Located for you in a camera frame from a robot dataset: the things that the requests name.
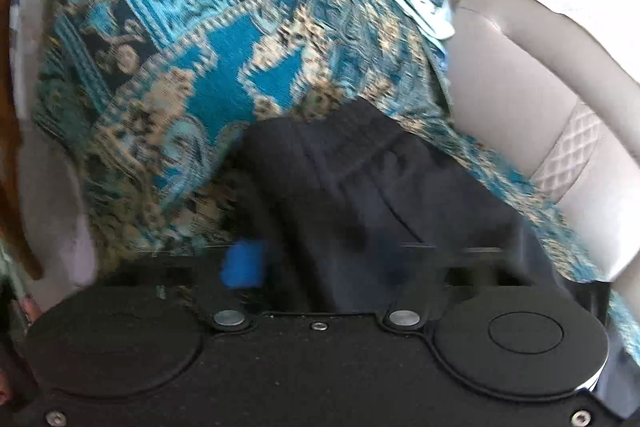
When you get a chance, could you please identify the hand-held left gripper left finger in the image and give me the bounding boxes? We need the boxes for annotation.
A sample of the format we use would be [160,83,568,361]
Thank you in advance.
[102,239,267,334]

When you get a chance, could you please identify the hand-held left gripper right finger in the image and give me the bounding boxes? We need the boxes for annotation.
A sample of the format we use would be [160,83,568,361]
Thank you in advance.
[382,249,531,333]

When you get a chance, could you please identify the black pants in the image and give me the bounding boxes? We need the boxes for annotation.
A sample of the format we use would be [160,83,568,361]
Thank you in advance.
[234,99,613,325]

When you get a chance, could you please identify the teal patterned blanket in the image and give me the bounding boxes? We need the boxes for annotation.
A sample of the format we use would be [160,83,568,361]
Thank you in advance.
[31,0,640,303]

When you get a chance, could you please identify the beige leather sofa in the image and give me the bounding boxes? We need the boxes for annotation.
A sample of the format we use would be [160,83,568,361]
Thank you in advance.
[15,0,640,308]

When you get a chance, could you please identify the brown wooden post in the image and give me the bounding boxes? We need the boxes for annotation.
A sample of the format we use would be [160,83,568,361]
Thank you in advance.
[0,0,43,282]

